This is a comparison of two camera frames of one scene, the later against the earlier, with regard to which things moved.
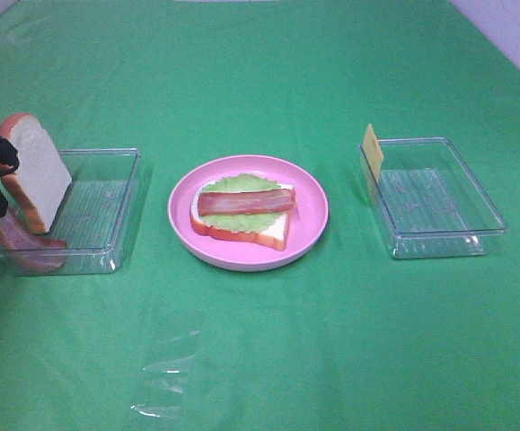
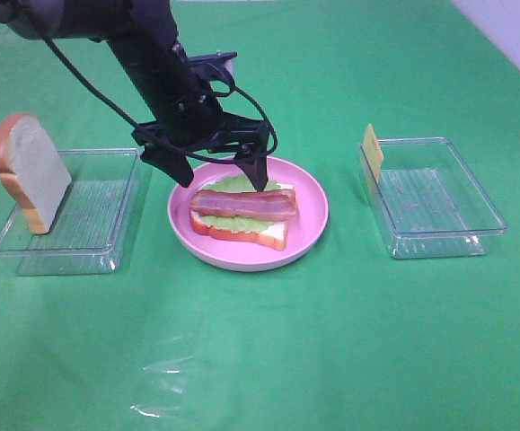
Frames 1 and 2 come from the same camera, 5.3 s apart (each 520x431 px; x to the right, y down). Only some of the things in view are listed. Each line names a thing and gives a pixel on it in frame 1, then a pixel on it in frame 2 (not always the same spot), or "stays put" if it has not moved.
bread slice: x=274 y=235 stays put
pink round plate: x=306 y=222 stays put
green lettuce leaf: x=240 y=222 stays put
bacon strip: x=26 y=250 to x=275 y=205
